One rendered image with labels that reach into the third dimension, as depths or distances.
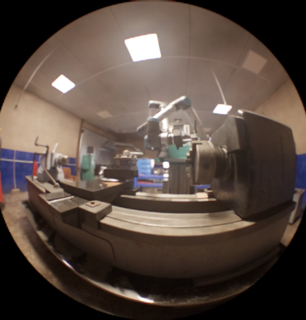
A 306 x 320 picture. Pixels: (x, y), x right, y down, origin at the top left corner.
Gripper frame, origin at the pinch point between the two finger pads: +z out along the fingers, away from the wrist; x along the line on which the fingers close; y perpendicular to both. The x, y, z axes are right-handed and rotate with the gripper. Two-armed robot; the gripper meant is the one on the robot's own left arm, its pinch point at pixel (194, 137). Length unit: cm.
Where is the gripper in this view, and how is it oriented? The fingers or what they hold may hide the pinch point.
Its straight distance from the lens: 70.0
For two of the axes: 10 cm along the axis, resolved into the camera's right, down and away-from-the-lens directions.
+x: -3.4, -4.3, -8.4
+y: -1.3, 9.0, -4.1
